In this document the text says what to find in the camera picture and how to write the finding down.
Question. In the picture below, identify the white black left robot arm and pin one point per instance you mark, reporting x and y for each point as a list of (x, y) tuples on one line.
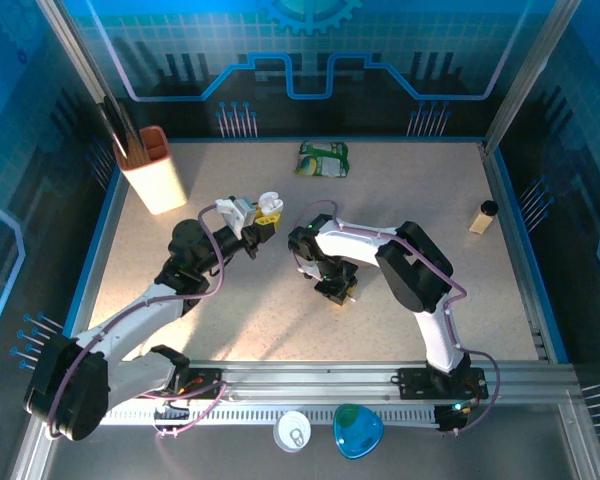
[(130, 320)]

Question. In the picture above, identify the tan bottle with black cap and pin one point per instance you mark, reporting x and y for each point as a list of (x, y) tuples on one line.
[(481, 220)]

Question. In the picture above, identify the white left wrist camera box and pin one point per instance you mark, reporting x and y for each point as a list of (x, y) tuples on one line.
[(235, 215)]

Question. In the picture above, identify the wooden chopstick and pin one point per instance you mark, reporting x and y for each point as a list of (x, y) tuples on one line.
[(134, 150), (141, 150)]

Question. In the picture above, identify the white pull-tab can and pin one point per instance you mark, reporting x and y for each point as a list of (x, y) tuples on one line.
[(292, 430)]

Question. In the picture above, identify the black controller board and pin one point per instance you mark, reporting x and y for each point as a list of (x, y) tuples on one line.
[(450, 420)]

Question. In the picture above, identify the aluminium corner post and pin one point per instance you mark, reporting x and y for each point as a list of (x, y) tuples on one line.
[(75, 60), (530, 65)]

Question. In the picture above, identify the black kitchen utensil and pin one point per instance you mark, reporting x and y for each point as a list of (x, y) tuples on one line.
[(128, 122)]

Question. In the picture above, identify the aluminium table side rail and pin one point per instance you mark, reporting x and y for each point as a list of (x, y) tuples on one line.
[(105, 220), (520, 280)]

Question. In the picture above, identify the long aluminium base rail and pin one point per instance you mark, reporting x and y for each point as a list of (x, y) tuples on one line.
[(305, 380)]

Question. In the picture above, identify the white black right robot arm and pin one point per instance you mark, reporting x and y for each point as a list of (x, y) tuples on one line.
[(415, 265)]

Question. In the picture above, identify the green snack bag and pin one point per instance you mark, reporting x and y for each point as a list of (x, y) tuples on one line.
[(322, 160)]

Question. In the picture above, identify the blue triangular plastic container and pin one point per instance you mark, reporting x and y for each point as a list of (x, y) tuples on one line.
[(357, 432)]

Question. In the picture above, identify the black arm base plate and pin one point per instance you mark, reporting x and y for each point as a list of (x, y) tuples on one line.
[(415, 385), (205, 387)]

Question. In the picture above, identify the salmon utensil holder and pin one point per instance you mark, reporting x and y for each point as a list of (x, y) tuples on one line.
[(155, 185)]

